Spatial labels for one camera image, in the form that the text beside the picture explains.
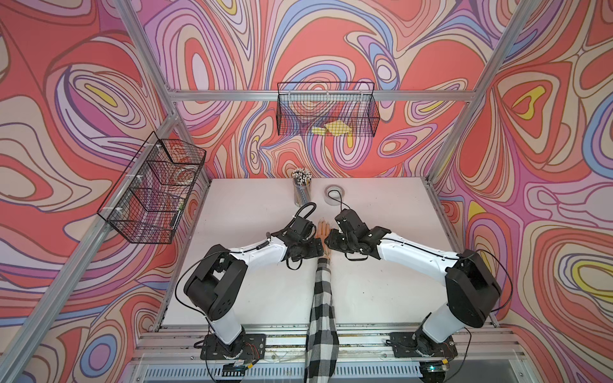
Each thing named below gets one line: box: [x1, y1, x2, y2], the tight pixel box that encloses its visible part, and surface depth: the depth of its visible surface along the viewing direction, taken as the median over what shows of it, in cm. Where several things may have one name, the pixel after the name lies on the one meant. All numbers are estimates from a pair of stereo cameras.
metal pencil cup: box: [292, 167, 313, 208], surface depth 100 cm
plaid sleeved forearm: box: [304, 256, 341, 383], surface depth 72 cm
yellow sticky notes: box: [311, 119, 352, 137], surface depth 92 cm
